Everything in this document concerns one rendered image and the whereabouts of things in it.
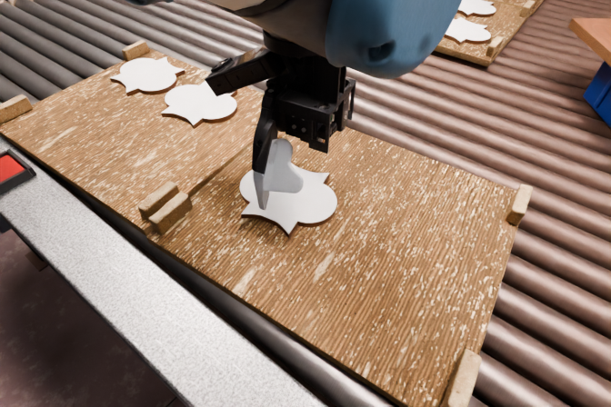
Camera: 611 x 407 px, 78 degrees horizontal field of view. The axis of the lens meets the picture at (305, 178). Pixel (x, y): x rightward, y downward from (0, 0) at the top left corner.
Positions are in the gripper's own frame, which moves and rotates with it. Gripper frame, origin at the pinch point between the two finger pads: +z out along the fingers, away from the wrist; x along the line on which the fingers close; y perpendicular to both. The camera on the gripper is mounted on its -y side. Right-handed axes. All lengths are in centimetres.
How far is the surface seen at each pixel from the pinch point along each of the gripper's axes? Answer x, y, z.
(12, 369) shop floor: -38, -88, 99
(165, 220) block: -12.6, -11.3, 3.2
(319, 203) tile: 0.0, 4.9, 4.2
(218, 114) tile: 10.7, -20.1, 4.2
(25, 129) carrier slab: -7.2, -48.1, 5.2
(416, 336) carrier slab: -11.4, 22.0, 5.2
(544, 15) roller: 91, 29, 7
